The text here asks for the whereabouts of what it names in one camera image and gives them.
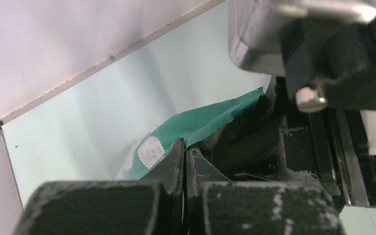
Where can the green pet food bag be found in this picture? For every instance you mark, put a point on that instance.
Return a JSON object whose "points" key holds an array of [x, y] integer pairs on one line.
{"points": [[191, 126]]}

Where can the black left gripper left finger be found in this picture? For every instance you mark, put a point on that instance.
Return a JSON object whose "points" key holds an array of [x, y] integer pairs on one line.
{"points": [[152, 205]]}

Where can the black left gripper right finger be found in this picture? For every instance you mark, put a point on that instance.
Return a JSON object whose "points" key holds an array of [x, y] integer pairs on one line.
{"points": [[214, 205]]}

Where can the aluminium frame rail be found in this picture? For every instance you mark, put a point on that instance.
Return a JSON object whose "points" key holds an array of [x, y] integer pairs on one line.
{"points": [[47, 47]]}

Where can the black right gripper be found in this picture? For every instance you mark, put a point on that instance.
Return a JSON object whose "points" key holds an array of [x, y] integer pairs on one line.
{"points": [[331, 145]]}

